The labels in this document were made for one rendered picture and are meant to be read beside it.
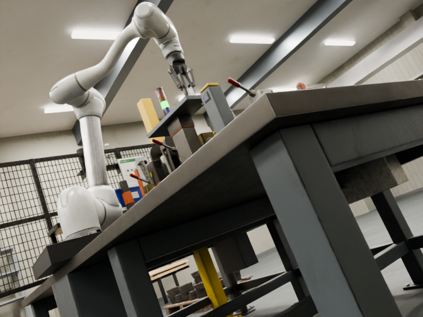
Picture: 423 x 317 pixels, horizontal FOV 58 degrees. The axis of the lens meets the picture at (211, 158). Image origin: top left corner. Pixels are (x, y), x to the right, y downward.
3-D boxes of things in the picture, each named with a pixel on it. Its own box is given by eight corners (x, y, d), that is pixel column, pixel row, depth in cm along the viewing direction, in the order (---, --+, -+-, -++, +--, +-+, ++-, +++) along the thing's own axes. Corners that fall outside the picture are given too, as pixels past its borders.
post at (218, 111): (264, 183, 149) (221, 85, 159) (251, 186, 144) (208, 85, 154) (252, 190, 154) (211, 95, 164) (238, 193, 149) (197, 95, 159)
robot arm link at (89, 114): (78, 234, 182) (103, 233, 202) (107, 227, 178) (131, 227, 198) (61, 86, 199) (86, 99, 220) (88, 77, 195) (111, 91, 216)
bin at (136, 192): (153, 200, 278) (148, 184, 281) (118, 208, 255) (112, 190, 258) (141, 208, 288) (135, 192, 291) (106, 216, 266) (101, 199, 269)
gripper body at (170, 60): (170, 51, 170) (178, 68, 168) (186, 51, 175) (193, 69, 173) (163, 61, 175) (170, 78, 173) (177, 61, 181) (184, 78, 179)
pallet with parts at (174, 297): (214, 294, 536) (204, 266, 545) (257, 285, 445) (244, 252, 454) (165, 317, 495) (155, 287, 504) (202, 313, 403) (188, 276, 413)
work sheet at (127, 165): (154, 190, 303) (141, 155, 310) (129, 196, 288) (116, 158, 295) (153, 191, 304) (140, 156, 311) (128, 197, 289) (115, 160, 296)
